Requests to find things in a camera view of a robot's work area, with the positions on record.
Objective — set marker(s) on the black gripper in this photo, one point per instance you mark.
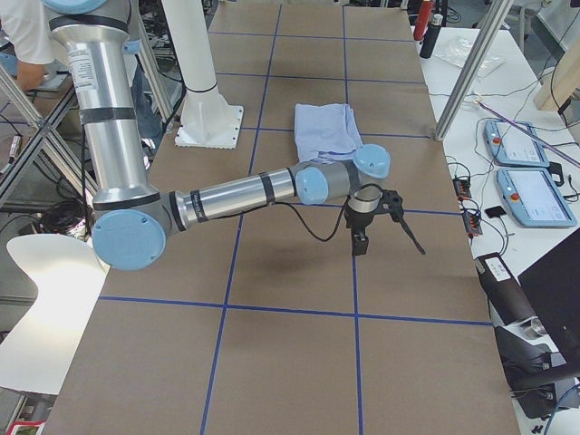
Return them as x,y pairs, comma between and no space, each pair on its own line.
358,220

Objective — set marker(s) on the white moulded chair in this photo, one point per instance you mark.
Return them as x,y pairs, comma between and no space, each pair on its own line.
37,354

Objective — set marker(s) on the aluminium frame post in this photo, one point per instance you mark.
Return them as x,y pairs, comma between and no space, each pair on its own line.
489,27

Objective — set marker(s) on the lower blue teach pendant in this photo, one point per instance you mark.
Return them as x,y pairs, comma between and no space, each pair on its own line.
533,198

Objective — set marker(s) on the black water bottle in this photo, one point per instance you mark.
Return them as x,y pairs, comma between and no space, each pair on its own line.
431,36

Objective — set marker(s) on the black monitor and stand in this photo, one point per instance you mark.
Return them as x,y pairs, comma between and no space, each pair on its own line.
542,379

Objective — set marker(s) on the blue teach pendant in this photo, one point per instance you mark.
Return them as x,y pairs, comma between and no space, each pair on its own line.
511,148
533,198

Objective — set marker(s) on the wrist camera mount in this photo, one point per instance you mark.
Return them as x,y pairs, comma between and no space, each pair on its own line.
390,203

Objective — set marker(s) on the red cylinder bottle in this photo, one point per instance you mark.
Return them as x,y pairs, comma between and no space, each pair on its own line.
423,19

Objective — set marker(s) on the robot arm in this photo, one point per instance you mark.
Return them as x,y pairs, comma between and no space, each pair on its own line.
134,219

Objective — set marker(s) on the upper blue teach pendant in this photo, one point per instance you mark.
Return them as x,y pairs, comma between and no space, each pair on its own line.
511,148

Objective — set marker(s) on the light blue striped shirt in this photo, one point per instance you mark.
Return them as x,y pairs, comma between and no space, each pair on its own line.
327,133

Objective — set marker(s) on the clear plastic bag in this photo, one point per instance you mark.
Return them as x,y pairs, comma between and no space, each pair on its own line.
457,50

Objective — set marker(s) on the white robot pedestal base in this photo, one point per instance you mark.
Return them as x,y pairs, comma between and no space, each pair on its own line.
206,120

